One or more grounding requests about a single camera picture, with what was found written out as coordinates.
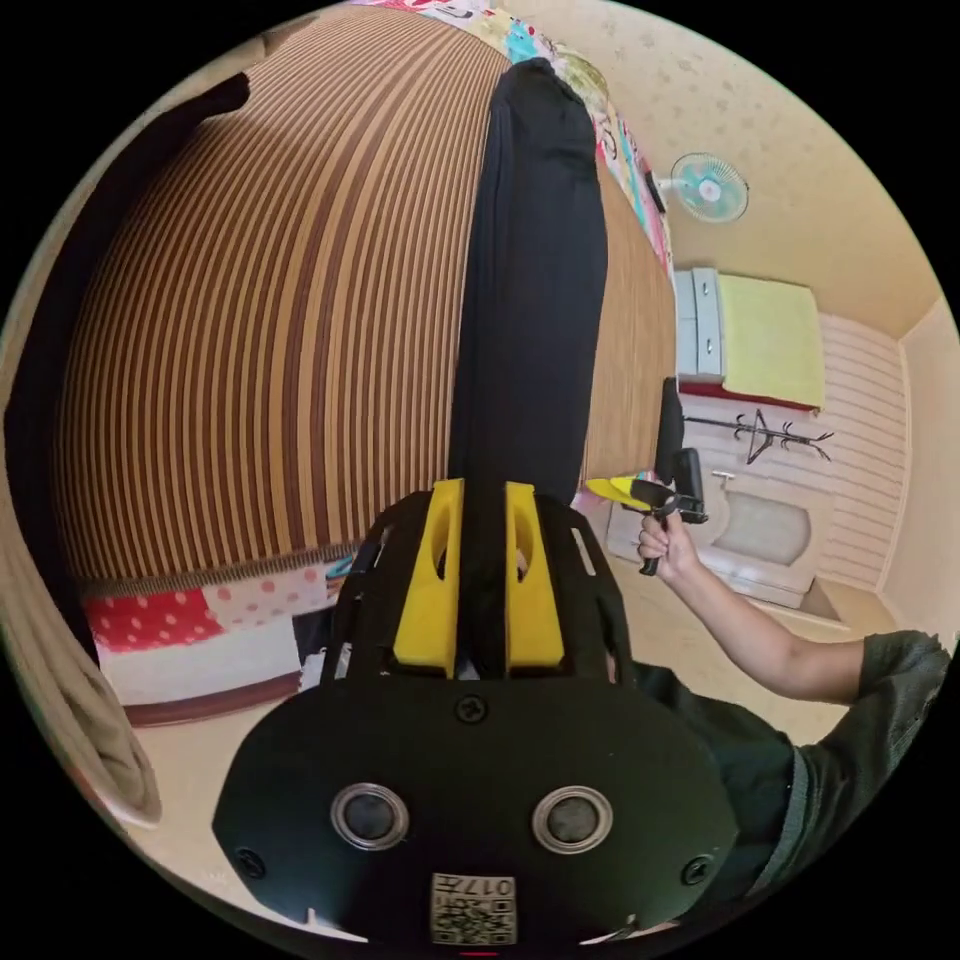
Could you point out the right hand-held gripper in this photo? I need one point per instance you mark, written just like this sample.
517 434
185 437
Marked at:
686 480

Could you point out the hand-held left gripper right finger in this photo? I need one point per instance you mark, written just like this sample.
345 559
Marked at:
536 607

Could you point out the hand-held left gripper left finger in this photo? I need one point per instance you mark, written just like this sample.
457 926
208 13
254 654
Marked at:
429 600

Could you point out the black pants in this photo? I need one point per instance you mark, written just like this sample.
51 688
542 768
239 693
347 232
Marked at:
529 300

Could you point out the person's right forearm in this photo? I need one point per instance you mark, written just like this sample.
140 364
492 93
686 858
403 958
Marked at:
757 637

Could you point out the person's right hand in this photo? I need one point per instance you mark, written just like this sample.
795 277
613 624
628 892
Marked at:
671 551

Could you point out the black coat rack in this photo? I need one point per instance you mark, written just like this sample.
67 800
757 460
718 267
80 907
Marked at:
780 433

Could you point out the grey cabinet with yellow cloth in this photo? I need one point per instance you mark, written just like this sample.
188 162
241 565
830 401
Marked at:
757 341

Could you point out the bed with striped woven mat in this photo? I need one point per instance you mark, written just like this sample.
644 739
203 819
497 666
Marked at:
262 337

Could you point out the person's body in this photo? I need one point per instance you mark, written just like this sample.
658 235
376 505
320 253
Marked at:
840 757

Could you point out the beige curtain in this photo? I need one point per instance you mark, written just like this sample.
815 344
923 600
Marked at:
67 675

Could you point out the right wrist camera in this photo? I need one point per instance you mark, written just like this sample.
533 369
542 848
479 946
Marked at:
670 427

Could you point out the wall fan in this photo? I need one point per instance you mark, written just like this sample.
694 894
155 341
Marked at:
709 189

